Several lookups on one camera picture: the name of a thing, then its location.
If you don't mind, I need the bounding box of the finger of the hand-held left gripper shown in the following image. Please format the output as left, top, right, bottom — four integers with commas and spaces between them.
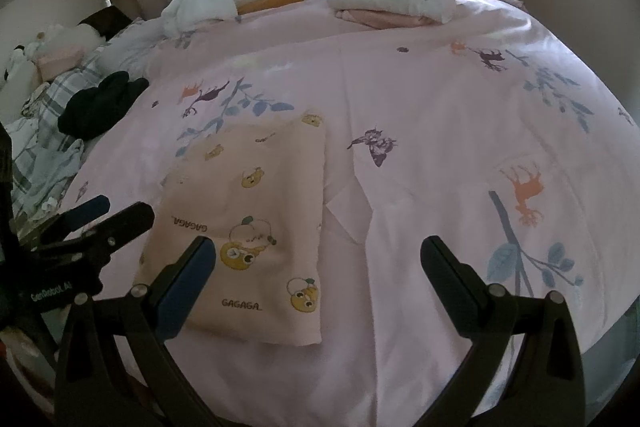
36, 201, 156, 264
36, 194, 111, 249

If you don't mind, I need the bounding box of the pink plush cushion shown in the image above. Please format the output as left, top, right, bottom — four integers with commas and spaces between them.
36, 47, 84, 81

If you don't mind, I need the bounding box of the pink folded cloth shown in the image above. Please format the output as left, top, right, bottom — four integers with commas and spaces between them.
334, 7, 437, 30

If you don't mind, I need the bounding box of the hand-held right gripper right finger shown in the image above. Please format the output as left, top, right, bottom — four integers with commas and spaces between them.
420, 235, 587, 427

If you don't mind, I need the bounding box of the black cloth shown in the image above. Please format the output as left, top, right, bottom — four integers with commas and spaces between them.
57, 70, 151, 140

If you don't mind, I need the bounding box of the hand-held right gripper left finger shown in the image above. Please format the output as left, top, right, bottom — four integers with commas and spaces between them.
52, 234, 226, 427

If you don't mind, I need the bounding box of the white plush toy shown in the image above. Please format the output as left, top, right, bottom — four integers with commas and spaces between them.
0, 23, 102, 75

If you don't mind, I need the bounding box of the beige bear print baby shirt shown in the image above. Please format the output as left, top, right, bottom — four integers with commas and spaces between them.
132, 109, 329, 349

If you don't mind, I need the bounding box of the plaid bedding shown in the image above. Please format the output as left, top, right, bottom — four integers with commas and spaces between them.
0, 49, 151, 230

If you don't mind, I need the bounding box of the pink animal print blanket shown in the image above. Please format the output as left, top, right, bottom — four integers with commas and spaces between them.
65, 0, 640, 427

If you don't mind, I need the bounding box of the dark pillow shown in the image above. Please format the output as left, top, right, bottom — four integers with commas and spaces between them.
77, 6, 139, 38

